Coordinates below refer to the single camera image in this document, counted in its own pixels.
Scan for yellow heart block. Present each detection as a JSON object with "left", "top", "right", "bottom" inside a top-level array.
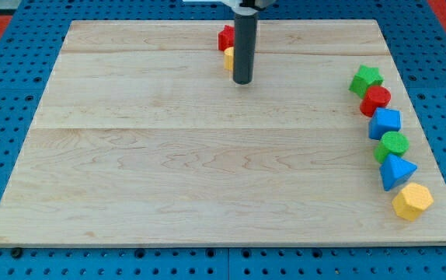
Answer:
[{"left": 223, "top": 47, "right": 234, "bottom": 71}]

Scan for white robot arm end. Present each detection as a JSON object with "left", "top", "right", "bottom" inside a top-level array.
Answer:
[{"left": 183, "top": 0, "right": 276, "bottom": 16}]

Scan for red star block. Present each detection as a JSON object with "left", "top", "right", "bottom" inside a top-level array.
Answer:
[{"left": 218, "top": 25, "right": 235, "bottom": 51}]

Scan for green star block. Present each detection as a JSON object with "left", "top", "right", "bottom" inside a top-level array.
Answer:
[{"left": 349, "top": 65, "right": 384, "bottom": 99}]

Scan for light wooden board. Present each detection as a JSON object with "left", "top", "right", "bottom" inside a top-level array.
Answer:
[{"left": 0, "top": 19, "right": 446, "bottom": 248}]

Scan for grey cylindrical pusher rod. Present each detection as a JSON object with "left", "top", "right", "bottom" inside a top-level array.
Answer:
[{"left": 233, "top": 13, "right": 258, "bottom": 85}]

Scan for red cylinder block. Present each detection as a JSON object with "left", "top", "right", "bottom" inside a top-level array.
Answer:
[{"left": 360, "top": 86, "right": 392, "bottom": 117}]

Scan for blue cube block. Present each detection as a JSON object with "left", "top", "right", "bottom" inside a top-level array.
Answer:
[{"left": 368, "top": 107, "right": 402, "bottom": 140}]

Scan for green cylinder block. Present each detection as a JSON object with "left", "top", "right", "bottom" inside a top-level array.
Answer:
[{"left": 373, "top": 131, "right": 409, "bottom": 163}]

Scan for blue pyramid block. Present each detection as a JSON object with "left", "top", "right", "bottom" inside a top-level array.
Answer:
[{"left": 379, "top": 154, "right": 417, "bottom": 191}]

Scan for yellow hexagon block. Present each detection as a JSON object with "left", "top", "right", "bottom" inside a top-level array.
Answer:
[{"left": 392, "top": 183, "right": 434, "bottom": 222}]

